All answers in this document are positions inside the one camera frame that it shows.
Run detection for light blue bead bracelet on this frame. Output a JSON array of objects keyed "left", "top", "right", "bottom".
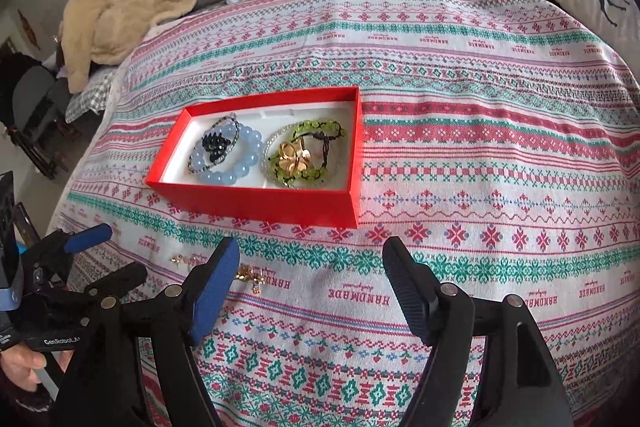
[{"left": 191, "top": 123, "right": 264, "bottom": 186}]

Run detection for dark chair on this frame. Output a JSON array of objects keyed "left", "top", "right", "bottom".
[{"left": 0, "top": 51, "right": 72, "bottom": 181}]

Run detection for black bead hair clip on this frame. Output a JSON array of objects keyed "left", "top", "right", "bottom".
[{"left": 202, "top": 132, "right": 232, "bottom": 164}]

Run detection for person's left hand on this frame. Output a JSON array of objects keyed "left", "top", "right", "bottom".
[{"left": 0, "top": 341, "right": 49, "bottom": 394}]

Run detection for clear bead bracelet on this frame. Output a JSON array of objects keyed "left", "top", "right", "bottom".
[{"left": 262, "top": 123, "right": 347, "bottom": 190}]

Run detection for gold rings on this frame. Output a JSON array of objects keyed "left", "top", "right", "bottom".
[{"left": 275, "top": 140, "right": 322, "bottom": 174}]

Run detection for green bead bracelet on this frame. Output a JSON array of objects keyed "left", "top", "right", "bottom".
[{"left": 267, "top": 119, "right": 347, "bottom": 188}]

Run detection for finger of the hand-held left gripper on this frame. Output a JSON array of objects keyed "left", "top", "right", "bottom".
[
  {"left": 45, "top": 261, "right": 149, "bottom": 309},
  {"left": 27, "top": 223, "right": 114, "bottom": 269}
]

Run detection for red cardboard box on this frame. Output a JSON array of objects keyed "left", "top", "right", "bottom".
[{"left": 146, "top": 85, "right": 364, "bottom": 230}]

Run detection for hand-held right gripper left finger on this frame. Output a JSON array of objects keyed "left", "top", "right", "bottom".
[{"left": 52, "top": 236, "right": 242, "bottom": 427}]

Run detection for grey checked sheet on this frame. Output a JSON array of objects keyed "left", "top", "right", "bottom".
[{"left": 65, "top": 67, "right": 127, "bottom": 124}]

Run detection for patterned red green blanket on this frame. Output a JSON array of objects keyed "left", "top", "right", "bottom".
[{"left": 47, "top": 0, "right": 640, "bottom": 427}]

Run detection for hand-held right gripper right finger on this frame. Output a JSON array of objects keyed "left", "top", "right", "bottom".
[{"left": 382, "top": 237, "right": 576, "bottom": 427}]

